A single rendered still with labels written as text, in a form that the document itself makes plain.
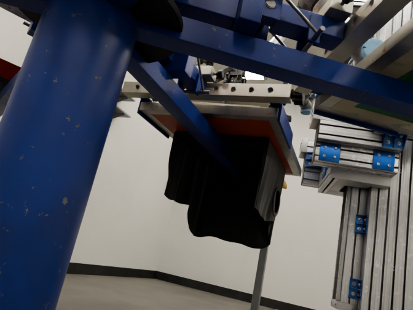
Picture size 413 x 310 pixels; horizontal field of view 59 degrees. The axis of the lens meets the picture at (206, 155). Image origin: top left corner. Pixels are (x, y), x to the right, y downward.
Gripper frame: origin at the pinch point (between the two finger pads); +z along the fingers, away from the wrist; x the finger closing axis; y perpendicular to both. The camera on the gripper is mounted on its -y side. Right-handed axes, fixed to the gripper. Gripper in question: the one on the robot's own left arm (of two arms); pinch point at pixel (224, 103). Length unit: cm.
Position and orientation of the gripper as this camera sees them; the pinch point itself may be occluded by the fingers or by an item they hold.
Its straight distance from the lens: 165.4
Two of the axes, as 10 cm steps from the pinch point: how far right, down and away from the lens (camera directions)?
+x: 3.4, 3.2, 8.8
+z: -2.0, 9.4, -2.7
